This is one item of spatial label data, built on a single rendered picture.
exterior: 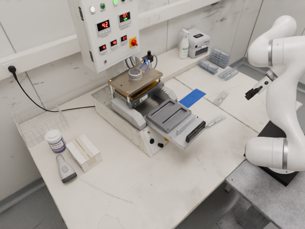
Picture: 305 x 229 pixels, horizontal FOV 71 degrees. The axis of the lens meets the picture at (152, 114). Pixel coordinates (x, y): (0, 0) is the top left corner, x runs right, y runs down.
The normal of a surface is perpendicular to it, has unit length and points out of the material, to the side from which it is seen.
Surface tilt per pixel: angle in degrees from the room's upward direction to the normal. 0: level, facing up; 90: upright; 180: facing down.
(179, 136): 0
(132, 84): 0
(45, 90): 90
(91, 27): 90
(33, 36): 90
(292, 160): 63
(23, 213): 0
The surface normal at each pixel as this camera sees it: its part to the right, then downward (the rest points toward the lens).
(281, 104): -0.46, 0.14
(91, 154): -0.04, -0.71
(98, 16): 0.72, 0.49
